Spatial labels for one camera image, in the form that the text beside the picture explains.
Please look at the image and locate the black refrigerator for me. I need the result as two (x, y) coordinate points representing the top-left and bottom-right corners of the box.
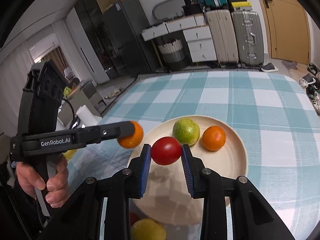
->
(103, 0), (159, 76)

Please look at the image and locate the beige ribbed suitcase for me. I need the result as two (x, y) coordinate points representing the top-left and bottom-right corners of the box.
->
(206, 9), (239, 64)

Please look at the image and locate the person's left hand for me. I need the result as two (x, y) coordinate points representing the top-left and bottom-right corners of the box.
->
(16, 155), (68, 208)

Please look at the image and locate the woven laundry basket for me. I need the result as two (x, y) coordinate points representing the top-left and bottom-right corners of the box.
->
(158, 39), (185, 63)

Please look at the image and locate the orange tangerine on plate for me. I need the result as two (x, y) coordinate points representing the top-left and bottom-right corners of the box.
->
(201, 126), (226, 151)

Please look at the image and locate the wooden yellow door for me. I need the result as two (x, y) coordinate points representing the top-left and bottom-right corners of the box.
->
(259, 0), (311, 65)

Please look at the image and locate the teal checkered tablecloth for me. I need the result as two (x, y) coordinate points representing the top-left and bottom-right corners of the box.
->
(68, 71), (319, 239)

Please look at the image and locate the silver aluminium suitcase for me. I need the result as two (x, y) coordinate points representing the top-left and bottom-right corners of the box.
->
(231, 11), (264, 67)

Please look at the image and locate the large green yellow lemon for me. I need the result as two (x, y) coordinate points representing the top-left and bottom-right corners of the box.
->
(131, 218), (167, 240)

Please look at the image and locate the red tomato beside lemon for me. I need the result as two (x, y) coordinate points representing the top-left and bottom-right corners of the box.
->
(129, 211), (140, 227)

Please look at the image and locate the white paper roll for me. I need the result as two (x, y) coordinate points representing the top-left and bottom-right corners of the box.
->
(76, 105), (101, 127)

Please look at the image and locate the small green lime on plate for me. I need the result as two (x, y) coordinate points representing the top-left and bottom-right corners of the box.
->
(172, 118), (200, 146)

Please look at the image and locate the orange tangerine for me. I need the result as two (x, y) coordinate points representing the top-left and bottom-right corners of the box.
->
(117, 121), (144, 149)
(201, 126), (226, 151)

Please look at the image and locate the red tomato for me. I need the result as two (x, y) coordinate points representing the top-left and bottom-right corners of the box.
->
(129, 211), (140, 227)
(151, 137), (182, 166)

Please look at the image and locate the white drawer desk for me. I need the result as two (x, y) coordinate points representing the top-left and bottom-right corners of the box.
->
(142, 14), (217, 63)

